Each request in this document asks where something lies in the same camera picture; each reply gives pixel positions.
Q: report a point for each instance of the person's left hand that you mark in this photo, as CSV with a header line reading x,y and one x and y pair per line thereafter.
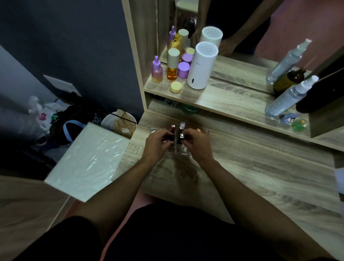
x,y
155,146

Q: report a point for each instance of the person's right hand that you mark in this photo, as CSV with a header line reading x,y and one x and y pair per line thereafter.
x,y
199,146

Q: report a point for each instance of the person's left fingers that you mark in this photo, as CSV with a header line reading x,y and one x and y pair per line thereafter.
x,y
165,137

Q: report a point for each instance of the person's right fingers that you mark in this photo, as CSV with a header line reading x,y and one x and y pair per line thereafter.
x,y
187,137

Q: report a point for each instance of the dark red lipstick tube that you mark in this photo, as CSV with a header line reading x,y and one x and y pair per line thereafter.
x,y
172,130

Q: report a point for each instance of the silver capped lipstick tube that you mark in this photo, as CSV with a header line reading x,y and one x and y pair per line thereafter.
x,y
182,127

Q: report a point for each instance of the person's right forearm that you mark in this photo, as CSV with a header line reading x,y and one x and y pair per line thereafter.
x,y
258,209

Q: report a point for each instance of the person's left forearm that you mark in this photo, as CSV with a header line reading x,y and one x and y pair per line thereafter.
x,y
113,193

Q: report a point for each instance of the clear acrylic makeup organizer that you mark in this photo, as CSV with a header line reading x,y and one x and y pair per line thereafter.
x,y
204,132

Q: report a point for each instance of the green lidded container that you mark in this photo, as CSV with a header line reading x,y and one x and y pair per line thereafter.
x,y
189,109

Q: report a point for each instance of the white bowl with scraps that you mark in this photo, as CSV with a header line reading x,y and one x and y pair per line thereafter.
x,y
119,124

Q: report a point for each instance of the yellow round jar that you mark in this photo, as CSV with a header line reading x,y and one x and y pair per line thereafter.
x,y
176,87

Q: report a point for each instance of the wooden vanity shelf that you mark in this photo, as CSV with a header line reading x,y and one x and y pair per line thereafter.
x,y
231,99

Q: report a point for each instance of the purple dropper bottle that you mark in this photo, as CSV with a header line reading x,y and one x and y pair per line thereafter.
x,y
156,71

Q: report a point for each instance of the purple cosmetic jar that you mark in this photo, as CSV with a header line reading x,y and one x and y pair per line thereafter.
x,y
183,70

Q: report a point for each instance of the pink stool seat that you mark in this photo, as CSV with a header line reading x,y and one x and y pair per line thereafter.
x,y
139,201

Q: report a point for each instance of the orange bottle with beige cap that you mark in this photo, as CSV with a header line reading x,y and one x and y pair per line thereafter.
x,y
173,66

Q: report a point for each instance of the white cylindrical humidifier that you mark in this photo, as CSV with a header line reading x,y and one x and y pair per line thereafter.
x,y
202,67

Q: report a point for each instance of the white flat box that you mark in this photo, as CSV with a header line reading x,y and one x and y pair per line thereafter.
x,y
88,161

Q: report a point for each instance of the black shorts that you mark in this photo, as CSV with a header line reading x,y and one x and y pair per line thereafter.
x,y
174,234

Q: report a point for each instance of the blue toy figure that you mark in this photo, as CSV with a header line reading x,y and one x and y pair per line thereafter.
x,y
289,117

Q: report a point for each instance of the clear spray bottle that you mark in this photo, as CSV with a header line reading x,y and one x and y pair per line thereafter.
x,y
290,98

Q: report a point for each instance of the green toy figure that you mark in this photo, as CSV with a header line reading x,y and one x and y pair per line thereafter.
x,y
299,124

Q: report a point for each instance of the white paper sheet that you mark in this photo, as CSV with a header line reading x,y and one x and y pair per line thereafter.
x,y
61,84

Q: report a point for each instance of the amber reed diffuser bottle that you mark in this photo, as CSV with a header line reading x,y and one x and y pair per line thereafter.
x,y
289,80

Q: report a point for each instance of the white plastic bag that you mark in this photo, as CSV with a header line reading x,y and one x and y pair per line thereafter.
x,y
39,113

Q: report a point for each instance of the wooden box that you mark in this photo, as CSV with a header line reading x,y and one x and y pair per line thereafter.
x,y
325,119

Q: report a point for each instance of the black rounded object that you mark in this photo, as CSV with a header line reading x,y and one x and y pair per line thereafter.
x,y
322,90

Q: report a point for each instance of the wall mirror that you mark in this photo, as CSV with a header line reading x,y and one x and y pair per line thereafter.
x,y
247,35

